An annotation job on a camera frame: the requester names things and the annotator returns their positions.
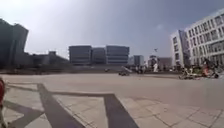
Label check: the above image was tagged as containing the grey three-block building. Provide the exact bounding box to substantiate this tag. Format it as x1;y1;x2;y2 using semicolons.
68;44;131;66

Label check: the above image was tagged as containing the small distant grey building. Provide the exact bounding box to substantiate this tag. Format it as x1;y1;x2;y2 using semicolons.
128;54;145;67

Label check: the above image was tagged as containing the distant low building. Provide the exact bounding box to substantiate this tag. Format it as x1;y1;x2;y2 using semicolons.
157;56;174;70

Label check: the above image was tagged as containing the low dark building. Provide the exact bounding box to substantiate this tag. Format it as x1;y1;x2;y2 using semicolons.
28;50;70;69

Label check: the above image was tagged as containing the white multi-storey building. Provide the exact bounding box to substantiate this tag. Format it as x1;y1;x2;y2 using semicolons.
170;8;224;69

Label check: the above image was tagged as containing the tall dark building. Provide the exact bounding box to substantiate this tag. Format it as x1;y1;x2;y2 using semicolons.
0;18;30;69

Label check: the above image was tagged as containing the robot's own part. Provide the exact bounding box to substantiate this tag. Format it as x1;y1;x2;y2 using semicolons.
0;77;6;109

